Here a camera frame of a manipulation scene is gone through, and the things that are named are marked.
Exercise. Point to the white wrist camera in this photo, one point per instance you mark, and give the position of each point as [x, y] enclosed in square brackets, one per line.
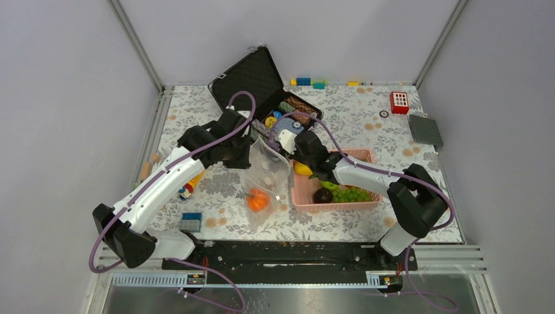
[286, 140]
[243, 117]

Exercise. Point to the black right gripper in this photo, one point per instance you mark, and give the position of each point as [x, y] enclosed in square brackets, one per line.
[296, 156]

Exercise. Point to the yellow toy mango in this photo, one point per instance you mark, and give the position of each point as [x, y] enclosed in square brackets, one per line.
[302, 169]

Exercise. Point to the clear zip top bag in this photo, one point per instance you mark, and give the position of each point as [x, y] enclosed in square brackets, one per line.
[269, 172]

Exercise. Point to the red toy block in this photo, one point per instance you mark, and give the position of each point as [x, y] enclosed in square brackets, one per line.
[399, 103]

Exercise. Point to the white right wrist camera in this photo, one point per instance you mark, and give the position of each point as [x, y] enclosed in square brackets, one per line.
[286, 140]

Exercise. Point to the green toy apple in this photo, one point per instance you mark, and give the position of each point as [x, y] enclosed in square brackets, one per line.
[329, 185]

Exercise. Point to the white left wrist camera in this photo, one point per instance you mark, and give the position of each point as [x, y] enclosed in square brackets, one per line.
[243, 117]

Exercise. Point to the grey building baseplate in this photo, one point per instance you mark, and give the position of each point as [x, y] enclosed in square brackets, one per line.
[424, 130]

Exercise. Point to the wooden toy block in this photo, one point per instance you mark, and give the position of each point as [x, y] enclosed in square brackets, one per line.
[145, 171]

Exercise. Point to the orange toy pumpkin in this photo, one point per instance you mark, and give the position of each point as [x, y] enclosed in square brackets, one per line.
[257, 200]

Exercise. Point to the green brown poker chip row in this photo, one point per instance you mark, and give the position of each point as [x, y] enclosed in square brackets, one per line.
[293, 104]

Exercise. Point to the pink plastic basket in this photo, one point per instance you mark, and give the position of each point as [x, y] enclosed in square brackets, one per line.
[304, 187]

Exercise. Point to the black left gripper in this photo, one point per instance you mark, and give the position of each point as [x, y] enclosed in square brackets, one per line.
[243, 163]

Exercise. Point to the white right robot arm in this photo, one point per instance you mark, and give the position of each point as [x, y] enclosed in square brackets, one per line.
[416, 199]

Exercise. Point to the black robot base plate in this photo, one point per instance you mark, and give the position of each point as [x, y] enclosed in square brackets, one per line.
[295, 262]

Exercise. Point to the black poker chip case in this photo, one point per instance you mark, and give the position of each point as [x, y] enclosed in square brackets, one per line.
[257, 74]

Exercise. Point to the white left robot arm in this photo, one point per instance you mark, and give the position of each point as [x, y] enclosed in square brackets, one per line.
[124, 235]

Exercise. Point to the dark purple toy plum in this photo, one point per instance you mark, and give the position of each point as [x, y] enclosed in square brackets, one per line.
[323, 195]

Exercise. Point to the blue playing card deck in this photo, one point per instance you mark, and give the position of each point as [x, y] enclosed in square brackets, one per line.
[289, 124]

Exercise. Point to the blue grey toy block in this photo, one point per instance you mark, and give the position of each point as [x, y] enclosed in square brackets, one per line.
[190, 222]

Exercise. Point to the blue yellow block row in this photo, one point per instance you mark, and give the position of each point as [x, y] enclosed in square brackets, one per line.
[307, 81]

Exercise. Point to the yellow big blind button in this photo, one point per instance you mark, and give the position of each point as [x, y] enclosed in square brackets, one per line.
[270, 121]

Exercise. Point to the green toy grape bunch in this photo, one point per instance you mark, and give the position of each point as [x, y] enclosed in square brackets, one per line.
[351, 195]

